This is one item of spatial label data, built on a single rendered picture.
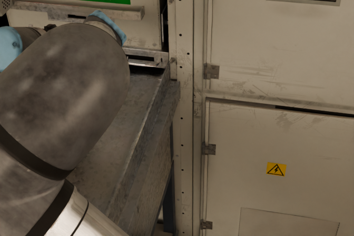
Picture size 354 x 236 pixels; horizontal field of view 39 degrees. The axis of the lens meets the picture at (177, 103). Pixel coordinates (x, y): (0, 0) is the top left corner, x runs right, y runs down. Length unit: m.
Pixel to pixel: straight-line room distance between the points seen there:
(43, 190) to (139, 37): 1.05
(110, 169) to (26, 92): 0.80
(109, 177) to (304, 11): 0.64
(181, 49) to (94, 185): 0.47
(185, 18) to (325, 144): 0.58
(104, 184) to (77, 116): 0.76
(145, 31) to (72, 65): 1.02
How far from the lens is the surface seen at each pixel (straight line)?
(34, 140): 0.46
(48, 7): 1.51
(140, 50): 1.51
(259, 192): 1.76
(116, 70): 0.51
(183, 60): 1.46
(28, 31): 1.13
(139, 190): 1.20
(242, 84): 1.45
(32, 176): 0.48
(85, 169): 1.26
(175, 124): 1.61
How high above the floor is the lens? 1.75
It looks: 39 degrees down
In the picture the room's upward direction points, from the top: 1 degrees counter-clockwise
